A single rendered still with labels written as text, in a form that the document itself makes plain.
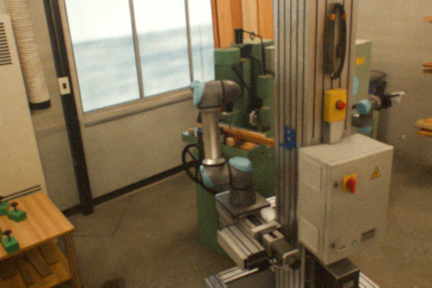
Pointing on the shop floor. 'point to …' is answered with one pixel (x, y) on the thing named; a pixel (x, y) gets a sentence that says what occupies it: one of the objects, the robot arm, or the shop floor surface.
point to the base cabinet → (265, 188)
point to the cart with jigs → (35, 244)
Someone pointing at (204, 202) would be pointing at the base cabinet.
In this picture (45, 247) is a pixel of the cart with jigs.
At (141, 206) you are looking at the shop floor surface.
